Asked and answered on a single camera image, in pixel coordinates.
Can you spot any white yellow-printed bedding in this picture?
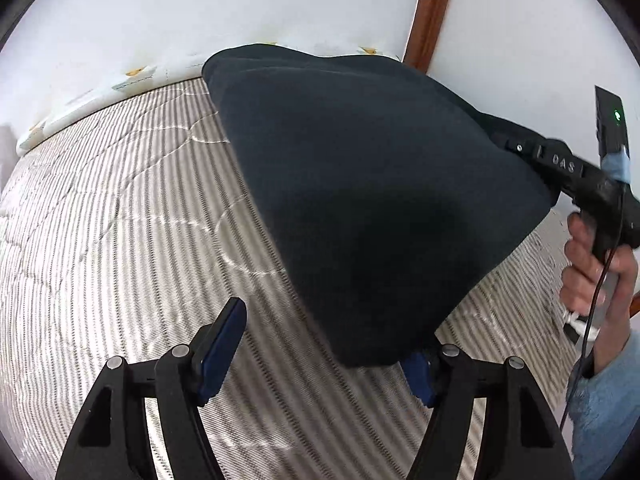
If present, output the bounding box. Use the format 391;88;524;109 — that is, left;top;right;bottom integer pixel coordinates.
15;42;401;157

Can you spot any brown wooden door trim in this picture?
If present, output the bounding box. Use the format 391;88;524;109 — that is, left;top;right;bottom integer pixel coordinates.
402;0;459;73

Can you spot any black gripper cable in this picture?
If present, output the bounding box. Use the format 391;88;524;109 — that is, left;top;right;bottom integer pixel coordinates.
559;247;615;433

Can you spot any striped quilted mattress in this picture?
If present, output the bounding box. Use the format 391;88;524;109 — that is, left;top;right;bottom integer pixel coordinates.
0;77;586;480

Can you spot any dark navy garment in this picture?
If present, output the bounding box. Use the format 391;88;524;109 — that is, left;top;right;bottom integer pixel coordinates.
201;44;553;368

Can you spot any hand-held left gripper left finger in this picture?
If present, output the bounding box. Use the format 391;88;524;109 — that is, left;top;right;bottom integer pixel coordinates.
55;297;247;480

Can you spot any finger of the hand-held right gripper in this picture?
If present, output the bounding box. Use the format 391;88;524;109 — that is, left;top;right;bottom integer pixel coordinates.
482;114;540;163

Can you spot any white plug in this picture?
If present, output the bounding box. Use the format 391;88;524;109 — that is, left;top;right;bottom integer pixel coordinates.
562;309;602;346

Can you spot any person's right forearm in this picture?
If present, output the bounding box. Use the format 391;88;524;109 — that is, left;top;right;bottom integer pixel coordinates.
570;327;640;480

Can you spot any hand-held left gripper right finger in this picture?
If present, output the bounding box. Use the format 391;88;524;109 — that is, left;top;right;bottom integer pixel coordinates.
402;342;576;480

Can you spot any person's right hand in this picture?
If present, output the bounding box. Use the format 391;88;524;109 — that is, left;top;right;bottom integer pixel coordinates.
560;212;640;361

